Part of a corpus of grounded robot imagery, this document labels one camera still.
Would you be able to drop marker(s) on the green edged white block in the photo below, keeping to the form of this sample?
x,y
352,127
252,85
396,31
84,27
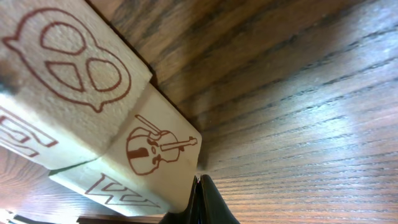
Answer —
x,y
149,167

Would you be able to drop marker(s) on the white letter E block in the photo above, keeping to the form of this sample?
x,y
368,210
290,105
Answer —
x,y
68,82

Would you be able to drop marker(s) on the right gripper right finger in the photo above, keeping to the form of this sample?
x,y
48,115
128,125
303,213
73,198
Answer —
x,y
211,206

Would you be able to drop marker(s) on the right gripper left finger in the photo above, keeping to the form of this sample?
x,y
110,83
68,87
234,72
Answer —
x,y
189,215

